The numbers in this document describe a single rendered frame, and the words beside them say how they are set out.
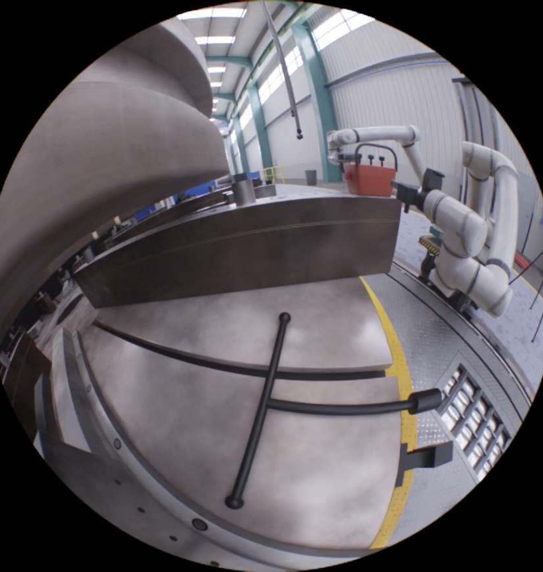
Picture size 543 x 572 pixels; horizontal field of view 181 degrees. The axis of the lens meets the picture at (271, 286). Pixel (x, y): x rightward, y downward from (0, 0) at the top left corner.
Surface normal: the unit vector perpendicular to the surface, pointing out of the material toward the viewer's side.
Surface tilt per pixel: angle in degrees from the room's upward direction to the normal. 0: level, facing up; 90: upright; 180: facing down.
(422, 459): 0
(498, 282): 39
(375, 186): 97
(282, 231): 90
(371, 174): 97
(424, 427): 0
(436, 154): 90
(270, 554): 0
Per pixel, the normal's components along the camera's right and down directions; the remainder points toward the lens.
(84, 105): 0.97, 0.00
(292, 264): 0.00, 0.62
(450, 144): -0.93, 0.32
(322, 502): -0.15, -0.78
